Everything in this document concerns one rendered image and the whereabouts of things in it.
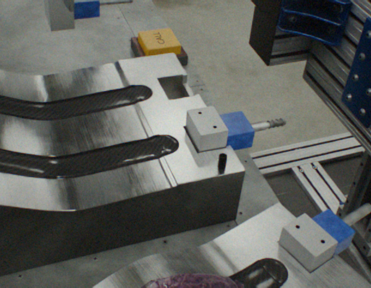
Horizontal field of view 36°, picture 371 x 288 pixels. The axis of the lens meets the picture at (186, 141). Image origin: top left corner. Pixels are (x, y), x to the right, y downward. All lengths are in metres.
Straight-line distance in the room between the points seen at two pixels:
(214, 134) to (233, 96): 1.60
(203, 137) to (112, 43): 0.42
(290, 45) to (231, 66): 1.31
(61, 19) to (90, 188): 0.31
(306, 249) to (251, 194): 0.18
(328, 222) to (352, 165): 1.11
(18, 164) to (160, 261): 0.20
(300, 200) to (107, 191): 1.03
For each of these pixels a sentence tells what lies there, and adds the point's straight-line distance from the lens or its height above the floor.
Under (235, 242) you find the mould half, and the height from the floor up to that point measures 0.86.
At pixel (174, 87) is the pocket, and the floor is 0.87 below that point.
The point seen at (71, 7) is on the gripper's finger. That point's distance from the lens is 0.85.
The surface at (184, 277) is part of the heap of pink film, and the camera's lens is 0.55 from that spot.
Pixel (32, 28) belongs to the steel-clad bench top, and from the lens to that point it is 1.10.
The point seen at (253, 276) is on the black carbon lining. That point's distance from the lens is 0.63.
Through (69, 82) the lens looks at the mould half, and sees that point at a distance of 0.81.
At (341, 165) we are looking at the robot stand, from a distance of 1.76.
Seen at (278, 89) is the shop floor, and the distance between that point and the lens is 2.36.
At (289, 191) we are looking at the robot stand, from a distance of 1.63.
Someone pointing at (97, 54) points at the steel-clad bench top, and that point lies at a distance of 1.01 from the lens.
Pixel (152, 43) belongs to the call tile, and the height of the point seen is 0.84.
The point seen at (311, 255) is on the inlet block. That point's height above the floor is 0.88.
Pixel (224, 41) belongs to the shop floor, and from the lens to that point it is 2.61.
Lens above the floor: 1.36
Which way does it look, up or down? 42 degrees down
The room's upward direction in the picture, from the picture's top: 5 degrees clockwise
